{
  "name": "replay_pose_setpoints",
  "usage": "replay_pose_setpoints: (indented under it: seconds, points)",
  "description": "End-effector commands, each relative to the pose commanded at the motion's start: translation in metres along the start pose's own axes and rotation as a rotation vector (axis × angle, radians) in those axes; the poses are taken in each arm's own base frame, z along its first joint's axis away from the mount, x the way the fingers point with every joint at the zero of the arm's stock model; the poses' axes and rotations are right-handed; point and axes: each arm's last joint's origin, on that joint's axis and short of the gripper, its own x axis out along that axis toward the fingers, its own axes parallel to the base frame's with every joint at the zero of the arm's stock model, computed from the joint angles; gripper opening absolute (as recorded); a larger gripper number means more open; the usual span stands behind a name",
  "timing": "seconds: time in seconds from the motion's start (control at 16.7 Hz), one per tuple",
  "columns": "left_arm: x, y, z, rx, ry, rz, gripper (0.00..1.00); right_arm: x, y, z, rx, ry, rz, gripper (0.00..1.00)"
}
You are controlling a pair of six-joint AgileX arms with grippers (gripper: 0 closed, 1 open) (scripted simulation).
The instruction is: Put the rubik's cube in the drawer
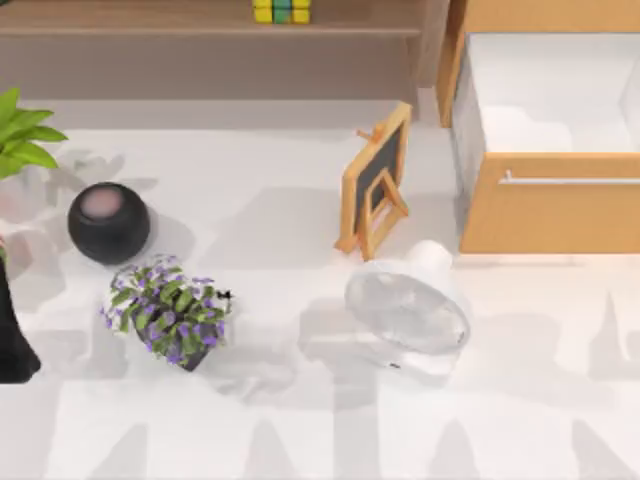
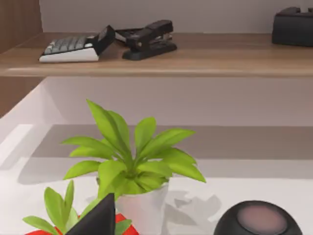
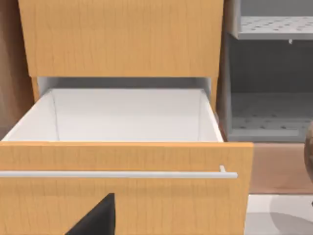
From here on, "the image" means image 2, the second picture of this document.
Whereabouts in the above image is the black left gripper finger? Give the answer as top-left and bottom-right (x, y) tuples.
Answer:
(65, 192), (116, 235)

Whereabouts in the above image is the green plant in red pot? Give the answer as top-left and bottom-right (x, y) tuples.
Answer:
(22, 180), (139, 235)

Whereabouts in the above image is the green plant in white pot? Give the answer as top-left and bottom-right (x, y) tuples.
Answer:
(60, 98), (207, 235)

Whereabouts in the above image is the black round speaker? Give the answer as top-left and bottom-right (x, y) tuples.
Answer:
(213, 200), (304, 235)

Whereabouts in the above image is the wooden shelf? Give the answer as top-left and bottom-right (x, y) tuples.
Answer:
(0, 0), (313, 118)

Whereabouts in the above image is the black and white calculator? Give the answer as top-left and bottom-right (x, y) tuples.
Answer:
(39, 24), (116, 63)

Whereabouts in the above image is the black stapler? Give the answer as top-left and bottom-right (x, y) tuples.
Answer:
(122, 20), (178, 61)

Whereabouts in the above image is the black box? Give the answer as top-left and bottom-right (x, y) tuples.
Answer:
(271, 6), (313, 47)

